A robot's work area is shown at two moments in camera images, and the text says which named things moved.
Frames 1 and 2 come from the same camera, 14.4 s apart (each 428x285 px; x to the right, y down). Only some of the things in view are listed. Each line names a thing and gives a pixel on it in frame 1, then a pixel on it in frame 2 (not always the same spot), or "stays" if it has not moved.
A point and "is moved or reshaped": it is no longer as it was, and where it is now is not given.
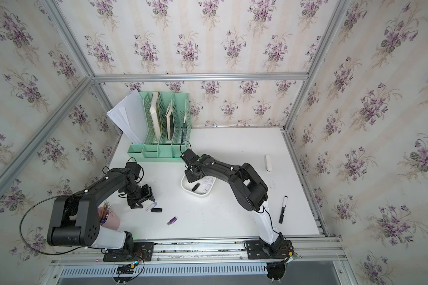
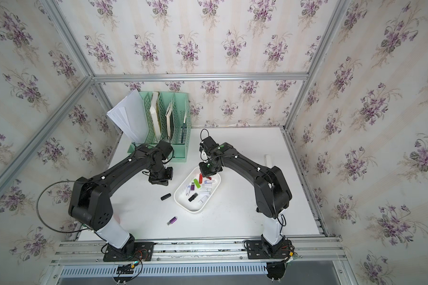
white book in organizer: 155,111 stays
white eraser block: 268,163 stays
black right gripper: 188,178 -> 204,172
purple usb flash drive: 172,221 stays
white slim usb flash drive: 207,188 -> 202,200
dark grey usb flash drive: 195,187 -> 192,198
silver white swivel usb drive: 151,206 -> 188,190
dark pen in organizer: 183,127 stays
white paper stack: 130,115 stays
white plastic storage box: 201,187 is moved or reshaped
